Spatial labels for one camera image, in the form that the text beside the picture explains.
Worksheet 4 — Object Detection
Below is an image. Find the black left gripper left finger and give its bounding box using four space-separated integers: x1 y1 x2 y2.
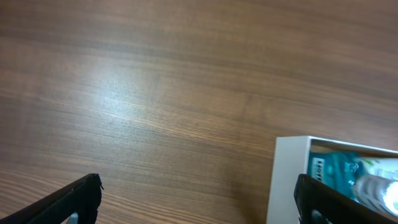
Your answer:
1 173 103 224

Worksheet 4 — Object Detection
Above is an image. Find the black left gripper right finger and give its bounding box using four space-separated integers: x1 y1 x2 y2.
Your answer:
294 174 397 224

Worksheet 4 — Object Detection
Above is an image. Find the blue mouthwash bottle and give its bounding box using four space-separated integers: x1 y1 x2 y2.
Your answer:
307 151 398 215

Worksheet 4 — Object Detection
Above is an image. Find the white lotion tube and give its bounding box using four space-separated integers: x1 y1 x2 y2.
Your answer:
359 157 398 180

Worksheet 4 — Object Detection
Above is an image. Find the white cardboard box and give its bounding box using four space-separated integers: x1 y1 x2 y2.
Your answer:
266 136 397 224

